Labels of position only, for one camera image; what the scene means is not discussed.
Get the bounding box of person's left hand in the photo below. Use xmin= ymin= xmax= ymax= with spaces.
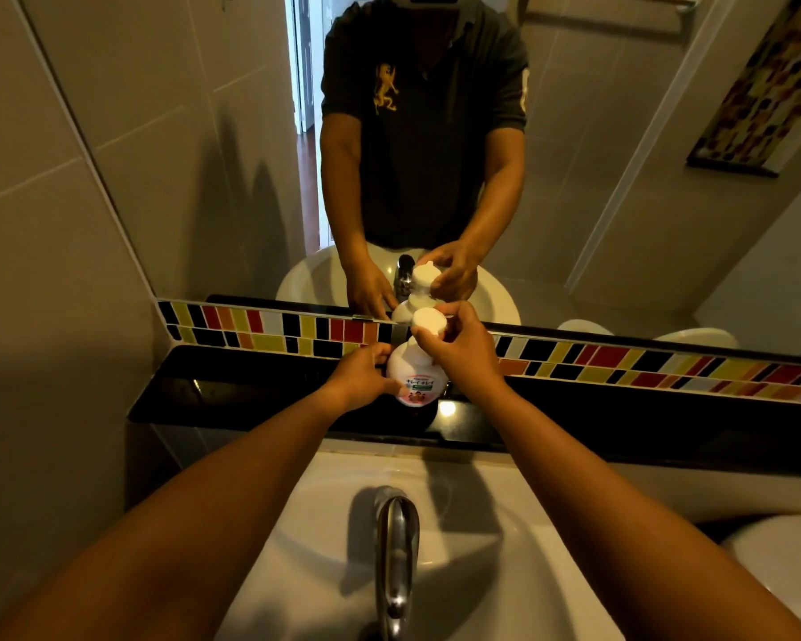
xmin=319 ymin=343 xmax=402 ymax=414

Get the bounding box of person's right hand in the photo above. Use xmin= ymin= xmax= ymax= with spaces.
xmin=410 ymin=300 xmax=510 ymax=402

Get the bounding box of white pump soap bottle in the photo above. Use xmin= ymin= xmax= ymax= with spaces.
xmin=385 ymin=307 xmax=450 ymax=408

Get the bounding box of person's left forearm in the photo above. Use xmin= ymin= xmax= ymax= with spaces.
xmin=0 ymin=385 xmax=349 ymax=641

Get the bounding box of person's right forearm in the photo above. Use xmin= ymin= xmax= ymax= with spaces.
xmin=466 ymin=380 xmax=801 ymax=641

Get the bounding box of black stone ledge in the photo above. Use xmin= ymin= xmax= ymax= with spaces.
xmin=127 ymin=345 xmax=801 ymax=476

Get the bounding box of chrome faucet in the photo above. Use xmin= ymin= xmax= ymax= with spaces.
xmin=372 ymin=486 xmax=421 ymax=641

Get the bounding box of white ceramic sink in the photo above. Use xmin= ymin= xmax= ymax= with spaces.
xmin=215 ymin=450 xmax=627 ymax=641

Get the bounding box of white toilet tank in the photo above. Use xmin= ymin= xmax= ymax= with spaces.
xmin=720 ymin=514 xmax=801 ymax=638

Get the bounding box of large wall mirror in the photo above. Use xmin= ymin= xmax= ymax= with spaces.
xmin=15 ymin=0 xmax=801 ymax=369

